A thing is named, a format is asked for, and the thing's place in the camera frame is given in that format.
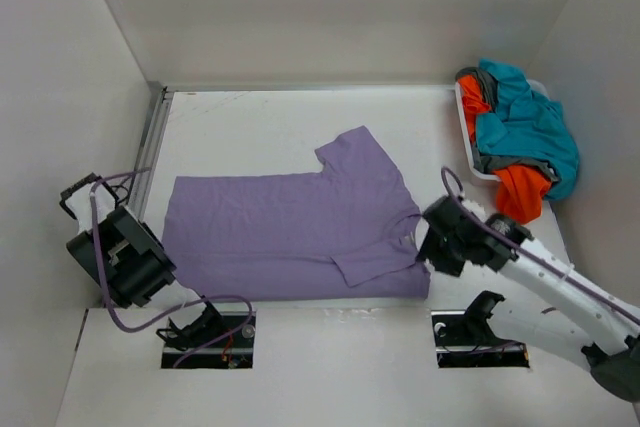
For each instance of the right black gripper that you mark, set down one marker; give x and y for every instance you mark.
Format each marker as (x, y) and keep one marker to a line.
(451, 262)

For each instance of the purple t shirt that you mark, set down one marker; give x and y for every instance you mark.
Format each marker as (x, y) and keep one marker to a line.
(346, 231)

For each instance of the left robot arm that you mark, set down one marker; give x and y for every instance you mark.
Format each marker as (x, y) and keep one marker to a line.
(88, 202)

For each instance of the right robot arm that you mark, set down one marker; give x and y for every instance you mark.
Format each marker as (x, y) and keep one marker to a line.
(583, 324)

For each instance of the white plastic bin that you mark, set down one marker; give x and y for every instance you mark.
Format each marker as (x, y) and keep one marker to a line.
(478, 178)

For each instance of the grey t shirt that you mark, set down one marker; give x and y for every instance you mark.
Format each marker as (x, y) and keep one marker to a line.
(481, 94)

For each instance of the orange t shirt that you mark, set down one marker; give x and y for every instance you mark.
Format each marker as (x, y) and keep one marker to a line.
(521, 190)

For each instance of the teal t shirt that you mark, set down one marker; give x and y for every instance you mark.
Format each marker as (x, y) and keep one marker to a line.
(525, 123)

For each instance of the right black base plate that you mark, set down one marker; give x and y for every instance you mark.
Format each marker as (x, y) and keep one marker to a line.
(457, 347)

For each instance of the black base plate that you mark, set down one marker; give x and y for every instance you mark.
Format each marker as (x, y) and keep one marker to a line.
(235, 351)
(457, 347)

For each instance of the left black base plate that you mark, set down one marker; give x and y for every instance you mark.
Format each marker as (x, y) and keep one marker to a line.
(235, 351)

